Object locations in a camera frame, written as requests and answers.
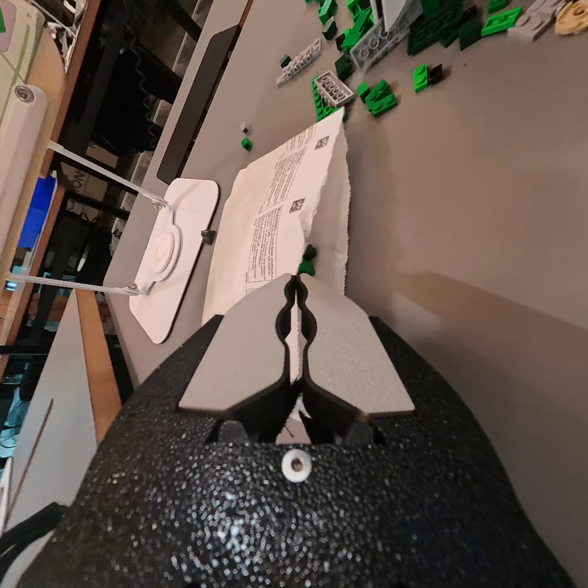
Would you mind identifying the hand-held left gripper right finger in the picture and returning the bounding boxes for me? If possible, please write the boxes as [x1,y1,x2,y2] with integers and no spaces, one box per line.
[296,276,416,444]

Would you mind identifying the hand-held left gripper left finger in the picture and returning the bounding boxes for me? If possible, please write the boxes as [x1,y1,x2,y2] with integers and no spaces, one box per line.
[178,275,295,443]

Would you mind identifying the white printed paper bag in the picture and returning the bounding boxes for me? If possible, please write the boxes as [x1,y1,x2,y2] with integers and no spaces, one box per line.
[202,110,352,328]

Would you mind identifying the grey desk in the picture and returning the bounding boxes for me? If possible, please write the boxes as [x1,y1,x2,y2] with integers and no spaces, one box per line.
[103,0,588,575]

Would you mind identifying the white booklet stand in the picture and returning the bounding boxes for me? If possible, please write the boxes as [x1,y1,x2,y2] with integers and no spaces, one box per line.
[0,85,220,344]

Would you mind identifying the blue box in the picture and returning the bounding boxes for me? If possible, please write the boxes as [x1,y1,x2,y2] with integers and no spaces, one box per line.
[21,177,57,251]

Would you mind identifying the black flat panel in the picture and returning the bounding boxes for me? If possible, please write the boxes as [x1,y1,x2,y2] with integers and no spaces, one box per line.
[156,25,239,184]

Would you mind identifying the pile of toy bricks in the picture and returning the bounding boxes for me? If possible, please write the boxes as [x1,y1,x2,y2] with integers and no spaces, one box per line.
[277,0,588,118]

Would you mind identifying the tan round toy piece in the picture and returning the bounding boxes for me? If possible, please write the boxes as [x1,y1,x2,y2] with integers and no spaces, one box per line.
[554,0,588,36]

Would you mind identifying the black cable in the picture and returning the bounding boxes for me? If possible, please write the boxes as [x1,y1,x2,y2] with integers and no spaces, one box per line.
[0,503,67,575]

